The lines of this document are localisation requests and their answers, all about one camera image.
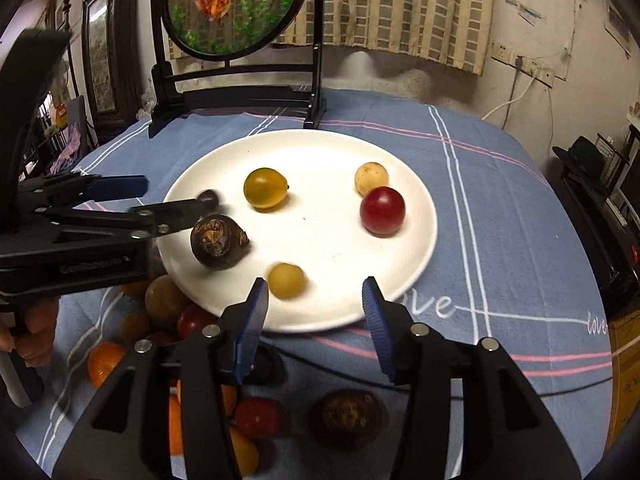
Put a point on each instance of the small yellow round fruit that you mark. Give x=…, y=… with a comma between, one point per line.
x=285, y=280

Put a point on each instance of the taped wall label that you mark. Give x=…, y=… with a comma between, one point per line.
x=522, y=10

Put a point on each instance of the dark brown mangosteen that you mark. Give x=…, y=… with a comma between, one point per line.
x=218, y=242

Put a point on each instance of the checked beige curtain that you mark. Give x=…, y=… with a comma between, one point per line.
x=400, y=10

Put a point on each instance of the white round plate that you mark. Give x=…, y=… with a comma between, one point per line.
x=320, y=240

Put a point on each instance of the small red tomato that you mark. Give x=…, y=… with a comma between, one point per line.
x=258, y=417
x=195, y=321

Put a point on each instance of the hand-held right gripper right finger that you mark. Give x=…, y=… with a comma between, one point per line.
x=377, y=332

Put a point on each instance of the small olive-brown fruit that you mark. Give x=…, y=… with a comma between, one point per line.
x=135, y=327

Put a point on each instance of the blue plaid tablecloth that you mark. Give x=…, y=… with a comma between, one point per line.
x=500, y=260

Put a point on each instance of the person's left hand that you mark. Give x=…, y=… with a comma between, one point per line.
x=41, y=330

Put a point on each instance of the orange citrus fruit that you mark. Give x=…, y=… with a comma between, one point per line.
x=175, y=425

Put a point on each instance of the white wall notice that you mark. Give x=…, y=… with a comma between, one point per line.
x=617, y=25

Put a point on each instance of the dark brown water chestnut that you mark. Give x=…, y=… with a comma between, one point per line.
x=348, y=417

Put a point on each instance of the cardboard box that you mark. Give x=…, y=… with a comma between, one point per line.
x=625, y=360

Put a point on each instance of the grey chair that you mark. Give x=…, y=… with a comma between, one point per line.
x=75, y=115

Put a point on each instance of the white double wall socket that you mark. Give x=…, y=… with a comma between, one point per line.
x=535, y=71

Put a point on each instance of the yellow-green tomato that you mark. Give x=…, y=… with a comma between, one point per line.
x=266, y=188

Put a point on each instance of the yellow-orange tomato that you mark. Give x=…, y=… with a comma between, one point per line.
x=242, y=452

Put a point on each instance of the black hat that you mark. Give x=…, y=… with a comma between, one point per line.
x=582, y=157

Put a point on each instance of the tan striped round fruit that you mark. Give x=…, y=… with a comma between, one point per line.
x=165, y=300

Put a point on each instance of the dark purple plum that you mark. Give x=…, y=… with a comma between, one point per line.
x=264, y=365

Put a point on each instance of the black side desk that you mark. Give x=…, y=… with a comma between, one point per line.
x=595, y=220

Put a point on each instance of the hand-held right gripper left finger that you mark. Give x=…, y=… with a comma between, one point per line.
x=252, y=330

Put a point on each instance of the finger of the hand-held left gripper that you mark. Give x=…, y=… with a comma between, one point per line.
x=120, y=186
x=175, y=215

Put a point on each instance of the round goldfish screen black stand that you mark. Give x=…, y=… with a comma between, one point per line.
x=235, y=10

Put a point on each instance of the computer monitor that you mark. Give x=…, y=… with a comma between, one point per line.
x=632, y=180

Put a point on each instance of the orange tomato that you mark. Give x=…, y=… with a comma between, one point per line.
x=105, y=362
x=135, y=288

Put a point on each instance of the small dark purple fruit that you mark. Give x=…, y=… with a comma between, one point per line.
x=210, y=197

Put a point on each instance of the small beige round fruit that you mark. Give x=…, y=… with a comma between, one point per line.
x=371, y=176

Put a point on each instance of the dark carved wooden frame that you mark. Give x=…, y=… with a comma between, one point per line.
x=130, y=35

